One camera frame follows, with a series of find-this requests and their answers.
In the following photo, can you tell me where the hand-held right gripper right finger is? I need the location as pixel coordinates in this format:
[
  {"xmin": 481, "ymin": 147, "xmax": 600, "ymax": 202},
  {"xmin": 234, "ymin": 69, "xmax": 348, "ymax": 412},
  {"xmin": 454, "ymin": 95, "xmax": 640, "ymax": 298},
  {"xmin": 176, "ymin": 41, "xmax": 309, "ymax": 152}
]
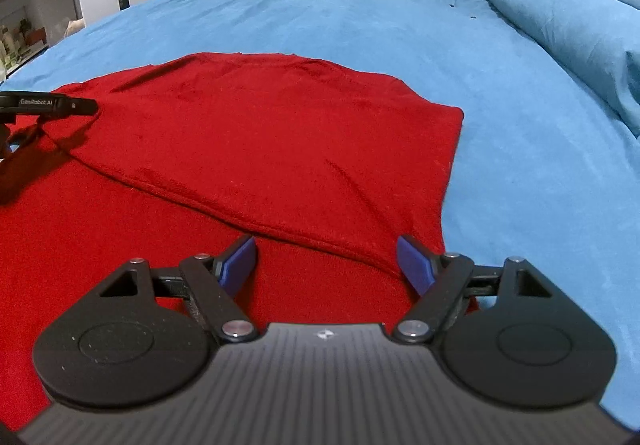
[{"xmin": 392, "ymin": 234, "xmax": 554, "ymax": 344}]

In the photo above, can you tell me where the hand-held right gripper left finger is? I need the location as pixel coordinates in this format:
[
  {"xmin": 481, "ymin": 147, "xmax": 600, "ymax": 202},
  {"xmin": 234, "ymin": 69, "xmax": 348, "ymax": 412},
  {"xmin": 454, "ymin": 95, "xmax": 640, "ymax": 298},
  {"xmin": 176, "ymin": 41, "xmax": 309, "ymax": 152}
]
[{"xmin": 98, "ymin": 234, "xmax": 259, "ymax": 344}]

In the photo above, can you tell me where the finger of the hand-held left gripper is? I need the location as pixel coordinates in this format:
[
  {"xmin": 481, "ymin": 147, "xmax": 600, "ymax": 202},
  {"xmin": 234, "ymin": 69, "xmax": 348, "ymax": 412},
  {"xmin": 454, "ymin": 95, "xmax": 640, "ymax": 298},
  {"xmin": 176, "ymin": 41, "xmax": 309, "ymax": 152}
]
[
  {"xmin": 0, "ymin": 117, "xmax": 20, "ymax": 162},
  {"xmin": 0, "ymin": 94, "xmax": 100, "ymax": 117}
]

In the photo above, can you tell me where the red knit garment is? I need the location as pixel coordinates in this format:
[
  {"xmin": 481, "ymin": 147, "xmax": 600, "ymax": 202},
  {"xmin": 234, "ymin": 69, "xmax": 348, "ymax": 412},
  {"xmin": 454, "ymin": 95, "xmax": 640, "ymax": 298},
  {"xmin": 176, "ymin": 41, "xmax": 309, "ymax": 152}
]
[{"xmin": 0, "ymin": 52, "xmax": 482, "ymax": 432}]

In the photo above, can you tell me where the bed with blue sheet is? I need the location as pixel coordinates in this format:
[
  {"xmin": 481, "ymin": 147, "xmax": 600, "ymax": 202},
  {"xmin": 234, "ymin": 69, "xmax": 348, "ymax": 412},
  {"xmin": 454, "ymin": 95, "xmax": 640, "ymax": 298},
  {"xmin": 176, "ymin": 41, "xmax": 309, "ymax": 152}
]
[{"xmin": 0, "ymin": 0, "xmax": 640, "ymax": 432}]

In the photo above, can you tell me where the rolled blue duvet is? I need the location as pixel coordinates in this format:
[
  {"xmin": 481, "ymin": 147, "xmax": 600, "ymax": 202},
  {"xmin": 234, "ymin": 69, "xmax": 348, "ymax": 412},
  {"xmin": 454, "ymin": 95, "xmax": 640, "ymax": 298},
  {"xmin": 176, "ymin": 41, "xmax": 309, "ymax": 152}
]
[{"xmin": 482, "ymin": 0, "xmax": 640, "ymax": 139}]

